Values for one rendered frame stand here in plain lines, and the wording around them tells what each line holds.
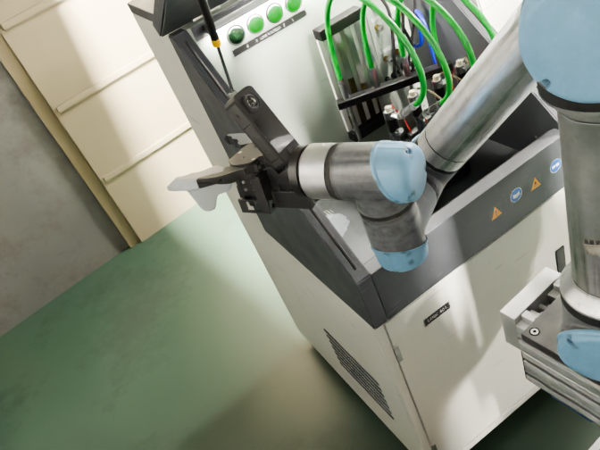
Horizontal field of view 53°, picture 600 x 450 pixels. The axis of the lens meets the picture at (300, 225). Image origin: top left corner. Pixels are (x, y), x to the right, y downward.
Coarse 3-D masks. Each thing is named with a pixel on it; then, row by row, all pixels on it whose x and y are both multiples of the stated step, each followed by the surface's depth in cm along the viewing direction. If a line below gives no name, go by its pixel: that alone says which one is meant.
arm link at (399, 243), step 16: (432, 192) 83; (416, 208) 78; (432, 208) 83; (368, 224) 78; (384, 224) 77; (400, 224) 77; (416, 224) 79; (384, 240) 79; (400, 240) 78; (416, 240) 79; (384, 256) 81; (400, 256) 80; (416, 256) 81
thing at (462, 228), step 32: (512, 160) 146; (544, 160) 147; (480, 192) 141; (544, 192) 152; (448, 224) 139; (480, 224) 145; (512, 224) 151; (448, 256) 144; (384, 288) 137; (416, 288) 142
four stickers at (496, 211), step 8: (560, 160) 150; (552, 168) 150; (560, 168) 152; (536, 176) 148; (536, 184) 149; (512, 192) 146; (520, 192) 147; (512, 200) 147; (496, 208) 145; (496, 216) 147
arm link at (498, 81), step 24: (504, 24) 68; (504, 48) 68; (480, 72) 71; (504, 72) 69; (528, 72) 68; (456, 96) 76; (480, 96) 72; (504, 96) 71; (432, 120) 81; (456, 120) 76; (480, 120) 74; (504, 120) 76; (432, 144) 81; (456, 144) 78; (480, 144) 79; (432, 168) 83; (456, 168) 83
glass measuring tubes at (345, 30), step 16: (336, 16) 163; (352, 16) 162; (320, 32) 159; (336, 32) 161; (352, 32) 167; (320, 48) 164; (336, 48) 166; (352, 48) 167; (352, 64) 171; (336, 80) 171; (352, 80) 171; (368, 80) 176; (336, 96) 173; (368, 112) 181; (352, 128) 179; (368, 128) 180
